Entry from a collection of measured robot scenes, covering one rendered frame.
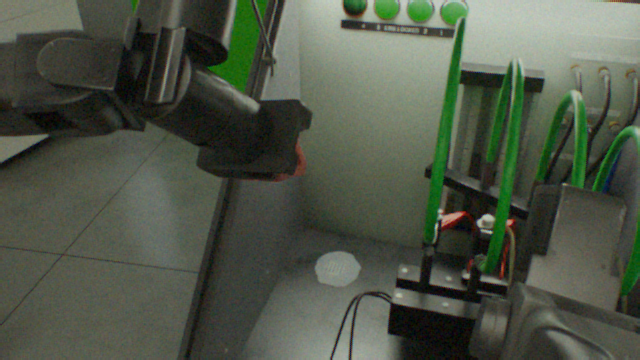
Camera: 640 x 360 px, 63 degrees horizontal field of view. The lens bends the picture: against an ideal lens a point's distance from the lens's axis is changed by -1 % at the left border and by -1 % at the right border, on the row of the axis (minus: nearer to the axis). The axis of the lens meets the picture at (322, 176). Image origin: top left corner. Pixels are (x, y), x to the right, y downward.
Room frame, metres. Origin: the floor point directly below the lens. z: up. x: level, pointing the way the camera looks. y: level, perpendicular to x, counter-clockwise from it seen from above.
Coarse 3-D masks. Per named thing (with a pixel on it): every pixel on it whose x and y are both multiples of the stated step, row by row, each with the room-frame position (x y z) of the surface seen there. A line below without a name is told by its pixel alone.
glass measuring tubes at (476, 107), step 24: (480, 72) 0.88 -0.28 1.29; (504, 72) 0.87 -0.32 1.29; (528, 72) 0.87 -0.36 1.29; (480, 96) 0.90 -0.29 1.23; (528, 96) 0.86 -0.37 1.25; (456, 120) 0.91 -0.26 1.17; (480, 120) 0.88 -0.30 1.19; (504, 120) 0.87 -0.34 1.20; (528, 120) 0.87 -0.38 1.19; (456, 144) 0.89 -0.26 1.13; (480, 144) 0.88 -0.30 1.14; (504, 144) 0.88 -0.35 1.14; (456, 168) 0.89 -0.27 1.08; (480, 168) 0.89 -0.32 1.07; (456, 192) 0.89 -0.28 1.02
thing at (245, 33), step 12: (132, 0) 3.47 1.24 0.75; (240, 0) 3.25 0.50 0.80; (264, 0) 3.21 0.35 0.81; (240, 12) 3.26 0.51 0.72; (252, 12) 3.23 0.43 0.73; (264, 12) 3.21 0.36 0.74; (240, 24) 3.26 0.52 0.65; (252, 24) 3.24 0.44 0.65; (240, 36) 3.26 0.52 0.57; (252, 36) 3.24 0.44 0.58; (240, 48) 3.26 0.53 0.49; (252, 48) 3.24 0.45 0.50; (228, 60) 3.29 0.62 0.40; (240, 60) 3.26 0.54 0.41; (216, 72) 3.31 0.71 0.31; (228, 72) 3.29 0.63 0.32; (240, 72) 3.27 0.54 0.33; (240, 84) 3.27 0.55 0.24
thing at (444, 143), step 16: (464, 32) 0.65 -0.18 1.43; (464, 48) 0.80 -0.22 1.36; (448, 80) 0.57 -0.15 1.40; (448, 96) 0.55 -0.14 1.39; (448, 112) 0.53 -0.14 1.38; (448, 128) 0.52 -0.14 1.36; (448, 144) 0.51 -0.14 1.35; (432, 176) 0.49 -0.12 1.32; (432, 192) 0.49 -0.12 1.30; (432, 208) 0.48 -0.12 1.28; (432, 224) 0.48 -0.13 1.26; (432, 240) 0.50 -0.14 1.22
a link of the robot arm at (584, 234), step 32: (544, 192) 0.28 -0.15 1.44; (576, 192) 0.26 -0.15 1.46; (544, 224) 0.26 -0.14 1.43; (576, 224) 0.24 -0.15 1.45; (608, 224) 0.24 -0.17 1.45; (544, 256) 0.23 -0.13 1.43; (576, 256) 0.23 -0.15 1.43; (608, 256) 0.23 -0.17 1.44; (544, 288) 0.22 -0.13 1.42; (576, 288) 0.22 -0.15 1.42; (608, 288) 0.21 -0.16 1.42; (480, 320) 0.18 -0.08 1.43; (480, 352) 0.17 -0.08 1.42
